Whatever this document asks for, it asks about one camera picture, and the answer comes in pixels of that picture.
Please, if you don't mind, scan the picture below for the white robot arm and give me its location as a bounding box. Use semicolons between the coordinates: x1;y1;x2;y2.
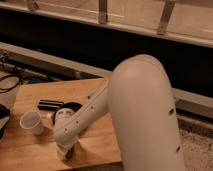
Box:
53;54;185;171

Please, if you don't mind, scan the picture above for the white box in pan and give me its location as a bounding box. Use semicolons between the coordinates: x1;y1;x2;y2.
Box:
55;108;75;122

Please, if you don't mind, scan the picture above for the white plastic cup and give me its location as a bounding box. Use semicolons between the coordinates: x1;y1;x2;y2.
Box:
19;111;44;135

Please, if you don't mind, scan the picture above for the black frying pan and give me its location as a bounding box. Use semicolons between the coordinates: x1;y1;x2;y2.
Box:
52;102;82;123

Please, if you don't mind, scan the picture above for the black rectangular case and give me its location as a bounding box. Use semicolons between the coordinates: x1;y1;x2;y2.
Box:
37;99;63;111

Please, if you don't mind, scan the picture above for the dark object at left edge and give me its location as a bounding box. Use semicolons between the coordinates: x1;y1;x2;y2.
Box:
0;104;10;139

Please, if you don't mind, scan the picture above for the black cable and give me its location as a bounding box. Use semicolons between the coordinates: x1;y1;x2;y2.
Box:
0;74;22;94

